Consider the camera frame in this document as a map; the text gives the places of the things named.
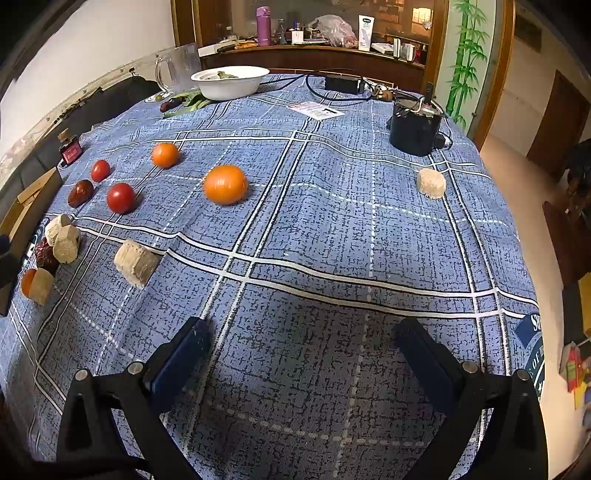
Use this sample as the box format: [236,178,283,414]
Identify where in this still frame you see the green vegetable leaves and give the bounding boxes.
[171,90,215,114]

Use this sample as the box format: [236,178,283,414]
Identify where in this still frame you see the white tube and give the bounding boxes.
[358,15,374,51]

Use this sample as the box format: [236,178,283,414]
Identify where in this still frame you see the clear glass pitcher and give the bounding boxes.
[154,42,201,95]

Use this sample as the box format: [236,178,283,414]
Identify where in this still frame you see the colourful toy blocks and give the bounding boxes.
[558,342,591,409]

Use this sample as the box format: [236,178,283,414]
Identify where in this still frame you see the smooth red jujube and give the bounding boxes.
[68,179,95,208]

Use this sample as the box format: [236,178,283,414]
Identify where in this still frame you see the wrinkled dried red date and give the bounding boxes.
[34,236,60,277]

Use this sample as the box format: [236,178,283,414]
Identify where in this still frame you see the translucent plastic bag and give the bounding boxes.
[308,15,360,47]

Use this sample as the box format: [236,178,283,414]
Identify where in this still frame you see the black power adapter with cable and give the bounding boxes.
[252,71,398,100]

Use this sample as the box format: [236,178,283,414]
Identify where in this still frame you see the white bowl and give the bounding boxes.
[191,65,270,101]

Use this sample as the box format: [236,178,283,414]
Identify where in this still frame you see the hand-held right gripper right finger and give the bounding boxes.
[392,318,550,480]

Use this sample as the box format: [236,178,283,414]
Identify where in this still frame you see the white paper card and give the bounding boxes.
[289,100,345,121]

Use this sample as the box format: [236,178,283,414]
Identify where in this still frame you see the red packaging box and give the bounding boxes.
[59,141,84,166]

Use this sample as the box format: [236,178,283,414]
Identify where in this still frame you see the purple bottle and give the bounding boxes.
[256,6,272,47]

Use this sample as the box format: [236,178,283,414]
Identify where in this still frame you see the large orange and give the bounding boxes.
[204,164,249,206]

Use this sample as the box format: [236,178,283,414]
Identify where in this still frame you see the cardboard box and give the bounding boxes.
[0,167,64,317]

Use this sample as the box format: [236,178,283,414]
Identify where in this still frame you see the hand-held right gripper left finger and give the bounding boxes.
[55,316,215,480]

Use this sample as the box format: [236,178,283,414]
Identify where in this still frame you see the black box device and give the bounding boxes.
[388,83,455,158]

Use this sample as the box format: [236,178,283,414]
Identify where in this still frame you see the blue plaid tablecloth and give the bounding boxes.
[0,71,548,480]

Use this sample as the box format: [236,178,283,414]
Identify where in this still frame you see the green bamboo wall sticker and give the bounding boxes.
[445,0,490,127]

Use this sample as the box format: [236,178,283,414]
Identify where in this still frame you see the beige sugarcane piece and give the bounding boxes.
[30,268,55,306]
[52,225,82,265]
[113,239,161,289]
[416,168,447,200]
[45,213,74,245]

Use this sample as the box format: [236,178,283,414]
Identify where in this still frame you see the wooden cabinet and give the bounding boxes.
[171,0,451,93]

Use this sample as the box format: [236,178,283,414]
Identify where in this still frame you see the brown wooden door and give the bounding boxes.
[526,69,585,174]

